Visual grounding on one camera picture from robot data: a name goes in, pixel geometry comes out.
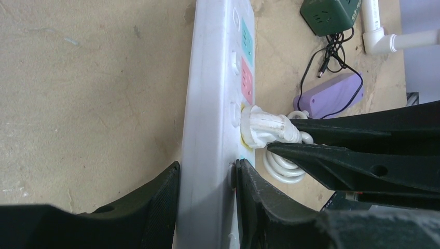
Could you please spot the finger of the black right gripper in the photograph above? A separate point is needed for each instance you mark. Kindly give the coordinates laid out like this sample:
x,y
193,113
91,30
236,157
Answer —
x,y
418,124
346,170

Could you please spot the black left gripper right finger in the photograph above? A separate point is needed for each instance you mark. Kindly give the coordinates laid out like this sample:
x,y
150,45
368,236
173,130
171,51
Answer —
x,y
268,218

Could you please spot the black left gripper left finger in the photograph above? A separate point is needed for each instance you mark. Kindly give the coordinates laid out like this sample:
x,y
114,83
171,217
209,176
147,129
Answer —
x,y
144,218

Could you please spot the green cube socket adapter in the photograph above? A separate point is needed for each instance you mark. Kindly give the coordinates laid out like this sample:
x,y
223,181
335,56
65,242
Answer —
x,y
326,17

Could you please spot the white power strip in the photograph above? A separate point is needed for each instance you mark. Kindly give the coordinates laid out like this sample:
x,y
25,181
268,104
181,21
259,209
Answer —
x,y
221,83

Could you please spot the purple power strip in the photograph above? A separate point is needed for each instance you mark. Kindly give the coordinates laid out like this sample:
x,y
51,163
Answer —
x,y
330,96

